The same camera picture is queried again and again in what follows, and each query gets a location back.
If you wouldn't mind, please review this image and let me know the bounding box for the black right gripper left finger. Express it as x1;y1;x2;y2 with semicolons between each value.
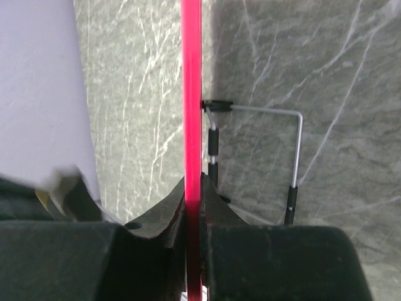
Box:
1;180;185;300

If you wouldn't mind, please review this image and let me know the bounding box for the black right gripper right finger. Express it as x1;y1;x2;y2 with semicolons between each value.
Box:
199;175;372;300

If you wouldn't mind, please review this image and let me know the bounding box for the pink framed whiteboard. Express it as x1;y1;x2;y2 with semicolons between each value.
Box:
181;1;202;300

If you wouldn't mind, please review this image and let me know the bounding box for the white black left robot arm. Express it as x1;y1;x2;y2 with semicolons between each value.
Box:
1;167;106;222

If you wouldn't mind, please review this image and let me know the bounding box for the metal wire board stand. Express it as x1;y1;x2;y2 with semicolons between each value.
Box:
200;99;304;226

